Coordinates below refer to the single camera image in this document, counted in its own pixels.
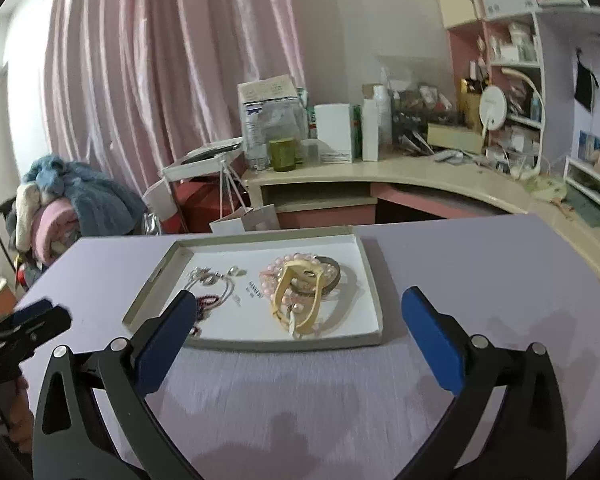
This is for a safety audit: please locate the dark red bead necklace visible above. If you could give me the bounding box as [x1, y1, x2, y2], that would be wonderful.
[189, 291, 224, 338]

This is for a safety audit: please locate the pearl cluster chain earring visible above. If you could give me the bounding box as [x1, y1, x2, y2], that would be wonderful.
[188, 266, 216, 284]

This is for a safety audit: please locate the thin silver bangle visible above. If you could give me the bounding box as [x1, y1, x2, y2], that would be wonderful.
[184, 270, 234, 311]

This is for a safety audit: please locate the grey metal cuff bangle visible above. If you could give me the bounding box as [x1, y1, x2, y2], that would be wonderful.
[290, 256, 341, 297]

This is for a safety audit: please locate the pink bead bracelet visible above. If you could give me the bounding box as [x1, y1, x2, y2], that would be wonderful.
[258, 251, 326, 336]

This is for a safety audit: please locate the cream yellow wristwatch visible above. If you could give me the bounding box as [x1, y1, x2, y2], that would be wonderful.
[260, 252, 341, 339]

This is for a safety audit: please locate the large pearl earring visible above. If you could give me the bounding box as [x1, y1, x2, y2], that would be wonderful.
[227, 266, 247, 278]

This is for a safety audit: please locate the person's left hand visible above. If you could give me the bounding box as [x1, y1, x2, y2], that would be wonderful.
[8, 375, 34, 454]

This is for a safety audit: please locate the pile of folded blankets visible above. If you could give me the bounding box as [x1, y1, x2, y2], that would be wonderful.
[7, 155, 147, 266]

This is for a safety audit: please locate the white chair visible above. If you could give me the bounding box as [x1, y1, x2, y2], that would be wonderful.
[142, 136, 242, 234]

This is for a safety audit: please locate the white paper shopping bag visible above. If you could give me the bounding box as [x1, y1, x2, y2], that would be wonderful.
[210, 157, 280, 235]

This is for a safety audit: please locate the grey shallow cardboard tray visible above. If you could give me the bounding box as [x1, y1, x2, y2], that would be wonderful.
[122, 226, 384, 352]

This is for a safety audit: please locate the pink curtain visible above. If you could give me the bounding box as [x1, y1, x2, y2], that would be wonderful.
[43, 0, 304, 192]

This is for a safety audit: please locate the cream curved desk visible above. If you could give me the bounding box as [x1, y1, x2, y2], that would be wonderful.
[242, 155, 600, 279]

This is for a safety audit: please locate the round white vanity mirror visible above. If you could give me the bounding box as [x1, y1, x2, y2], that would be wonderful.
[479, 84, 508, 145]

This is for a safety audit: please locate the green glass jar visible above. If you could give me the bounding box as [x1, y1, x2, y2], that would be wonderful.
[268, 138, 297, 172]

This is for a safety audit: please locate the clear bag of supplies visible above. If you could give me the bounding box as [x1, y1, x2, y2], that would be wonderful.
[237, 74, 309, 172]

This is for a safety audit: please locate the white rectangular box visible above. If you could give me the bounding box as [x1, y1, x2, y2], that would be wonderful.
[314, 103, 354, 164]

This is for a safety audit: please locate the white lotion bottle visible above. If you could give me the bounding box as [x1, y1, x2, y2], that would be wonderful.
[373, 66, 392, 148]

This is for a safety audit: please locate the white pink shelving unit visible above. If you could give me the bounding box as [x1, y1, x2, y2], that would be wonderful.
[427, 0, 600, 226]

